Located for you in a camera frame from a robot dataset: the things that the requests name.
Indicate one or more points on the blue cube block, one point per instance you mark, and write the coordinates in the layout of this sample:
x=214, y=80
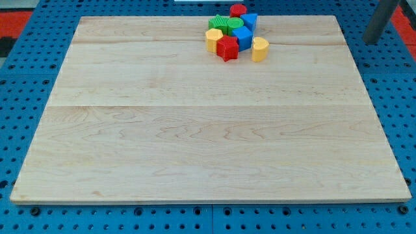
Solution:
x=244, y=37

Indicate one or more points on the red cylinder block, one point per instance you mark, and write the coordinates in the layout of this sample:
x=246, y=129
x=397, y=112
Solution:
x=237, y=10

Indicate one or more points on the green star block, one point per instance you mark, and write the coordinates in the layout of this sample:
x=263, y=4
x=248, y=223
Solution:
x=219, y=22

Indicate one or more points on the grey metal pole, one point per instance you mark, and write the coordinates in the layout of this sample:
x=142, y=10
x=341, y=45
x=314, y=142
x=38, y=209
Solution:
x=379, y=20

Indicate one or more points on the large wooden board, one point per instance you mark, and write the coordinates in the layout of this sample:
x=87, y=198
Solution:
x=141, y=113

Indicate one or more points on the green cylinder block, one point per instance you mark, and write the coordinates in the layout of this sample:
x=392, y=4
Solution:
x=232, y=24

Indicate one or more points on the blue triangle block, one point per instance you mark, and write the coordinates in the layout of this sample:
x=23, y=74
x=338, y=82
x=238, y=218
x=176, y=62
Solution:
x=250, y=21

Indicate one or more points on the yellow hexagon block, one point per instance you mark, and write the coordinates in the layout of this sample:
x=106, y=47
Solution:
x=211, y=37

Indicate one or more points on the yellow heart block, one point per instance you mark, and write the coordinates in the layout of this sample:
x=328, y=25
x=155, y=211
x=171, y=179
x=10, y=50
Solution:
x=260, y=48

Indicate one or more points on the red star block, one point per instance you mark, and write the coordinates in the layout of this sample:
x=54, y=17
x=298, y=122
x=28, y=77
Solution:
x=227, y=48

